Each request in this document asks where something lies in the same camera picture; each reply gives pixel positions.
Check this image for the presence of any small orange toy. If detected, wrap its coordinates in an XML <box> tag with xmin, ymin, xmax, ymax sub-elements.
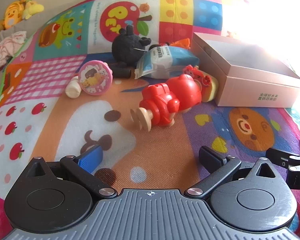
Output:
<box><xmin>170</xmin><ymin>38</ymin><xmax>191</xmax><ymax>49</ymax></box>

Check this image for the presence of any yellow tiger plush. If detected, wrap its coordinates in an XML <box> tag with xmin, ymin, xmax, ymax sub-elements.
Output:
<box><xmin>2</xmin><ymin>1</ymin><xmax>24</xmax><ymax>29</ymax></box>

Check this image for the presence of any pink round toy white handle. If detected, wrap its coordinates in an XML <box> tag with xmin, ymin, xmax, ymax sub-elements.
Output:
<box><xmin>66</xmin><ymin>60</ymin><xmax>113</xmax><ymax>98</ymax></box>

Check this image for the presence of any colourful cartoon play mat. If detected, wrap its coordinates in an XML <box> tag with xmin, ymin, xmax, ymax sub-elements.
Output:
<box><xmin>0</xmin><ymin>0</ymin><xmax>300</xmax><ymax>240</ymax></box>

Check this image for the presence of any black plush toy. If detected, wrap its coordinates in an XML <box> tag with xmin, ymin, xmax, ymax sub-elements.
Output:
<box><xmin>112</xmin><ymin>25</ymin><xmax>163</xmax><ymax>78</ymax></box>

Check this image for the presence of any yellow green plush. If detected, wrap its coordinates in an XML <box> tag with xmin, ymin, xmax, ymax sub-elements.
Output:
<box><xmin>21</xmin><ymin>1</ymin><xmax>45</xmax><ymax>20</ymax></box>

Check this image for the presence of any blue white wet cotton pack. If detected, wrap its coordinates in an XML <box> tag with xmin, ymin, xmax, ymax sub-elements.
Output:
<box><xmin>134</xmin><ymin>45</ymin><xmax>200</xmax><ymax>80</ymax></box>

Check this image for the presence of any yellow pink cake toy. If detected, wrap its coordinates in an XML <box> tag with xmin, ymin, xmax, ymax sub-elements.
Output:
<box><xmin>182</xmin><ymin>65</ymin><xmax>218</xmax><ymax>103</ymax></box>

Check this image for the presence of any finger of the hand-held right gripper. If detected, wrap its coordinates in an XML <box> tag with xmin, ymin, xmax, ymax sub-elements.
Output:
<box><xmin>266</xmin><ymin>148</ymin><xmax>300</xmax><ymax>167</ymax></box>

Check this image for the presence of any red plastic bear toy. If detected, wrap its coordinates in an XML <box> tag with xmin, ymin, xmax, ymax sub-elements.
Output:
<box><xmin>130</xmin><ymin>74</ymin><xmax>203</xmax><ymax>132</ymax></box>

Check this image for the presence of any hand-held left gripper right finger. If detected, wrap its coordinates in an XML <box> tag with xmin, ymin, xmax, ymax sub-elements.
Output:
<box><xmin>184</xmin><ymin>145</ymin><xmax>278</xmax><ymax>202</ymax></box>

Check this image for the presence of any grey sofa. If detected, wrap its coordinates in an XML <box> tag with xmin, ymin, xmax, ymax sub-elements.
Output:
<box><xmin>0</xmin><ymin>5</ymin><xmax>65</xmax><ymax>85</ymax></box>

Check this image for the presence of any pink cardboard box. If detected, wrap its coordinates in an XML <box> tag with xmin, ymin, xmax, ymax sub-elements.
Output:
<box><xmin>191</xmin><ymin>32</ymin><xmax>300</xmax><ymax>108</ymax></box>

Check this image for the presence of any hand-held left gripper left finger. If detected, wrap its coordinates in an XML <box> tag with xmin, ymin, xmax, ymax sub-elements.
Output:
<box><xmin>25</xmin><ymin>145</ymin><xmax>118</xmax><ymax>201</ymax></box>

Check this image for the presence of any pink white cloth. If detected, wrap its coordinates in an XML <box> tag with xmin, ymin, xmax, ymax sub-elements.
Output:
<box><xmin>0</xmin><ymin>31</ymin><xmax>27</xmax><ymax>73</ymax></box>

